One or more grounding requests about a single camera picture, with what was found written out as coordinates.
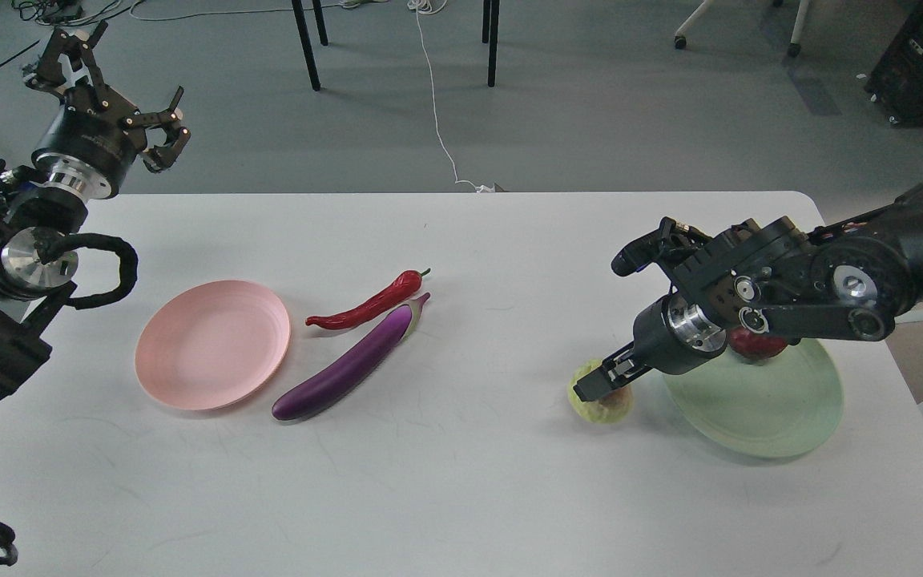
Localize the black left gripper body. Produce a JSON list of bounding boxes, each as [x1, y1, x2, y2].
[[30, 111, 138, 200]]

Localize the black table leg left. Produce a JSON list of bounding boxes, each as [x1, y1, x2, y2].
[[292, 0, 328, 92]]

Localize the dark red pomegranate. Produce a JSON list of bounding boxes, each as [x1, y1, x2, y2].
[[728, 326, 788, 362]]

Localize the yellow green apple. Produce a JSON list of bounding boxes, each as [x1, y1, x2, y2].
[[567, 358, 634, 425]]

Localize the black cables on floor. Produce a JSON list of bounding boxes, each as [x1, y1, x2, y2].
[[0, 0, 294, 93]]

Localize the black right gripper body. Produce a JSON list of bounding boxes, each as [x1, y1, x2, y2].
[[631, 293, 728, 375]]

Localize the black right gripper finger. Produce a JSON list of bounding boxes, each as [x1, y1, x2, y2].
[[572, 345, 653, 402]]

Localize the black table leg right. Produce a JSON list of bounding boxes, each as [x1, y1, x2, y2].
[[481, 0, 501, 87]]

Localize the white office chair base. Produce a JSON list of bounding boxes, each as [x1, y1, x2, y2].
[[671, 1, 816, 61]]

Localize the pink plate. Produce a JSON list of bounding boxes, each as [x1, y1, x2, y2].
[[133, 279, 292, 410]]

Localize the purple eggplant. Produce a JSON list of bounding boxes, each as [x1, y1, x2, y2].
[[271, 293, 431, 422]]

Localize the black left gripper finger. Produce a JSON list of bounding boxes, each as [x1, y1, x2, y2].
[[119, 87, 191, 174], [23, 21, 122, 121]]

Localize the black table leg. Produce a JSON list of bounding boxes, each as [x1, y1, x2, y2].
[[292, 0, 328, 92], [481, 0, 501, 87]]

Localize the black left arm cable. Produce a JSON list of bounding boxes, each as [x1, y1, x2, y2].
[[37, 232, 140, 311]]

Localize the white cable on floor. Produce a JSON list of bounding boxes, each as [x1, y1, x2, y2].
[[406, 0, 506, 194]]

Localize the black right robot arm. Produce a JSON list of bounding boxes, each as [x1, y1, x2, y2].
[[572, 184, 923, 401]]

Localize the red chili pepper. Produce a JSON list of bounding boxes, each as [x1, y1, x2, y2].
[[304, 268, 431, 331]]

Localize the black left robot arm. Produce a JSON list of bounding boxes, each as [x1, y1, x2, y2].
[[0, 21, 190, 401]]

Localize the green plate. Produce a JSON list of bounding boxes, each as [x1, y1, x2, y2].
[[663, 339, 844, 459]]

